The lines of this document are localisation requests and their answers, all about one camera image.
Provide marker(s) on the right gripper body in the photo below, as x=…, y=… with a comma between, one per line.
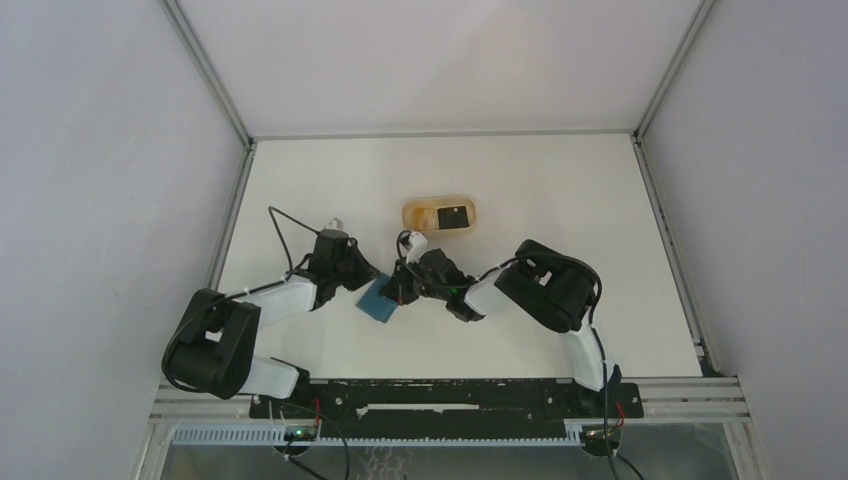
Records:
x=419, y=289

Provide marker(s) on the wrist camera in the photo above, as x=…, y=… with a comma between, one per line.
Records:
x=416, y=245
x=335, y=224

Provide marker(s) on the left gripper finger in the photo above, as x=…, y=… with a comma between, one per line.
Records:
x=357, y=258
x=359, y=276

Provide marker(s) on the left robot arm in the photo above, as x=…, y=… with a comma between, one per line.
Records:
x=212, y=350

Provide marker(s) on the black card in tray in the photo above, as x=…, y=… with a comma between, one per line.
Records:
x=453, y=218

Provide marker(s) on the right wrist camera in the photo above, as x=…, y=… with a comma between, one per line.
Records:
x=416, y=245

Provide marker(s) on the gold card in pocket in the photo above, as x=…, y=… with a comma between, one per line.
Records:
x=425, y=219

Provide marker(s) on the beige oval tray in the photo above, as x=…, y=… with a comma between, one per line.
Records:
x=439, y=202

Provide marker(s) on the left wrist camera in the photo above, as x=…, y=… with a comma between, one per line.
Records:
x=335, y=224

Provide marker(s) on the blue leather card holder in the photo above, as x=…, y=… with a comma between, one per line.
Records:
x=374, y=304

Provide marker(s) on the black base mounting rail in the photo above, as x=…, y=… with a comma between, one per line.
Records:
x=474, y=407

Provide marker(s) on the white slotted cable duct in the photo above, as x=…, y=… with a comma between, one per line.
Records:
x=569, y=435

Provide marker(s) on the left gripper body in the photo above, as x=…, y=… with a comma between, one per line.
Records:
x=342, y=272

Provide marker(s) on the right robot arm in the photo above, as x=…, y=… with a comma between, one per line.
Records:
x=560, y=292

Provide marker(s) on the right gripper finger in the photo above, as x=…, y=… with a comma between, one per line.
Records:
x=394, y=292
x=402, y=274

